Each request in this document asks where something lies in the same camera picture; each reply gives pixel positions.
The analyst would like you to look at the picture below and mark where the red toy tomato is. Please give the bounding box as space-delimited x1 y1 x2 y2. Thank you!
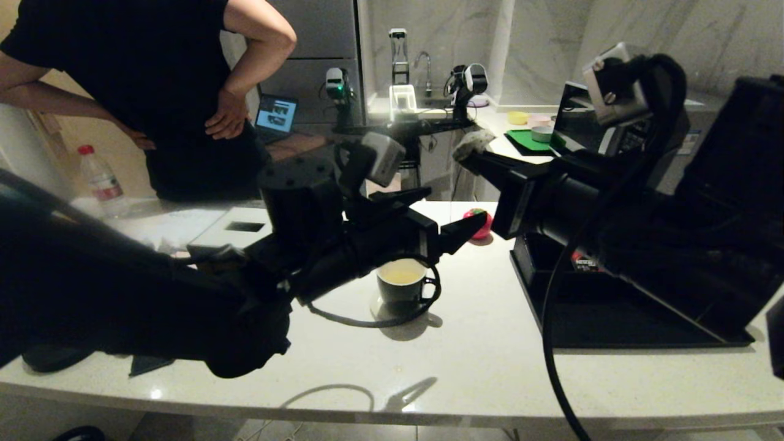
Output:
464 208 493 241

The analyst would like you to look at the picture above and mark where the green cutting board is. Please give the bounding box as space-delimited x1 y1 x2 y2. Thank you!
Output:
507 129 565 153

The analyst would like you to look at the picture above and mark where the black mug white inside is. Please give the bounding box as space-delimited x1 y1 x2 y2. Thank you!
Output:
377 257 442 314

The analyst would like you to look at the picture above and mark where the black sachet holder box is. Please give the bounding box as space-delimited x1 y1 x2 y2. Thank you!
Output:
513 233 589 296

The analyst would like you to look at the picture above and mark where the silver microwave oven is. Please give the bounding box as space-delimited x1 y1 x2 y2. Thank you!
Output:
554 80 723 184

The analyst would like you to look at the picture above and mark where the white round coaster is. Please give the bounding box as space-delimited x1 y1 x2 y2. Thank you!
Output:
370 294 429 325

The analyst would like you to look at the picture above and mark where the black table column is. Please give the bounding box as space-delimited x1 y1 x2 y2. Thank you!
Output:
392 138 424 187

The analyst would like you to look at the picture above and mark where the black background table top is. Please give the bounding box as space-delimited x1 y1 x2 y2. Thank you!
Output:
334 118 475 139

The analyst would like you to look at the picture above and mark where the chrome faucet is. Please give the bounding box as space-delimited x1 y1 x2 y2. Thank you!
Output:
413 51 433 99

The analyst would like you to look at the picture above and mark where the white plastic container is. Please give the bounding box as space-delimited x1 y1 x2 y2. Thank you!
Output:
390 85 418 121

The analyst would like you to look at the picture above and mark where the black rectangular serving tray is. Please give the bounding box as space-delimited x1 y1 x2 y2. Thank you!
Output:
511 236 754 350

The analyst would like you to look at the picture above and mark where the black cube tissue box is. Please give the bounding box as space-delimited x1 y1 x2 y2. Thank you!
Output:
187 207 271 258

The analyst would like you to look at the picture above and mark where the grey device green light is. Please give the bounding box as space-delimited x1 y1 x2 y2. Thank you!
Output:
325 67 355 104

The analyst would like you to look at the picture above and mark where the open laptop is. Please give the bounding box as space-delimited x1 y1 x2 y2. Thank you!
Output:
254 93 300 145

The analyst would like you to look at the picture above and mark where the clear water bottle red cap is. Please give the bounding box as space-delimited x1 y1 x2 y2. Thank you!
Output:
77 145 130 218

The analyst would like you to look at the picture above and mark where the person in black shirt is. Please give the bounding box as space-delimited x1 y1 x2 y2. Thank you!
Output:
0 0 298 203

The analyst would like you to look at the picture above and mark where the beige wooden door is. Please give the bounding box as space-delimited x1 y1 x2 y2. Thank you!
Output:
37 70 154 198

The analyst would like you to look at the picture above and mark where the black round kettle base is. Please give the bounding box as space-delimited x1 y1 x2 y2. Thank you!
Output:
23 346 94 372

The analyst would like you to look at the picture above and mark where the black rounded plastic object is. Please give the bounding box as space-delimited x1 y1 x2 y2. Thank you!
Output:
52 426 108 441

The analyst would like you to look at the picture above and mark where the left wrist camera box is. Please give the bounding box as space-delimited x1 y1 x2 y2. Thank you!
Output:
360 132 407 188

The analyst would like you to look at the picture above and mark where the background robot arm with cables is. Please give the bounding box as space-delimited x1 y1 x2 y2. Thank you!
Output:
447 63 489 120

